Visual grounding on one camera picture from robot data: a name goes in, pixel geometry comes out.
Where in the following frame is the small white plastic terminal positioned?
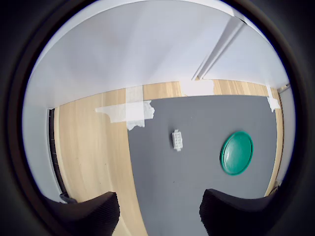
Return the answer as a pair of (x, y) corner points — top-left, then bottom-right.
(171, 129), (183, 151)

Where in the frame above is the round green lid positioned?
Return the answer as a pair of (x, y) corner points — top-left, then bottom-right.
(220, 131), (254, 176)

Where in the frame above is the dark grey mat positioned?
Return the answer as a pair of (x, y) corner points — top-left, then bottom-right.
(127, 94), (283, 236)

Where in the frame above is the white tape piece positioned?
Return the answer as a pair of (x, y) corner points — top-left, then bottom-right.
(180, 80), (214, 97)
(266, 86), (281, 113)
(94, 85), (156, 131)

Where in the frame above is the white partition panel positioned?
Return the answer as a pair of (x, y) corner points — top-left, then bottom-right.
(61, 1), (241, 99)
(194, 19), (296, 89)

